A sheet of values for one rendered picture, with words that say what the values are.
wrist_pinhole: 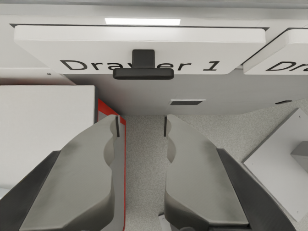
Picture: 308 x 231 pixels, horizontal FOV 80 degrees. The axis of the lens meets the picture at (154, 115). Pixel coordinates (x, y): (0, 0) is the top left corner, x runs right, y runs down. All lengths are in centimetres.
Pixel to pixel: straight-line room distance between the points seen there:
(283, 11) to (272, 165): 114
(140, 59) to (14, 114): 29
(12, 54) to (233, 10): 31
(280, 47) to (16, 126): 45
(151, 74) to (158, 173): 96
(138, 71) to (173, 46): 5
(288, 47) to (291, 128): 113
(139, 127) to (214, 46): 93
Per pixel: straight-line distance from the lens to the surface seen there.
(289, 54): 31
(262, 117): 134
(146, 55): 24
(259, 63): 33
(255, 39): 26
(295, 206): 145
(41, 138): 42
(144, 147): 113
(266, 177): 132
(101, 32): 23
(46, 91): 42
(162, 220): 121
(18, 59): 37
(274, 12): 24
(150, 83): 44
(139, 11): 21
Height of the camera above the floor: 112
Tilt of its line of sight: 83 degrees down
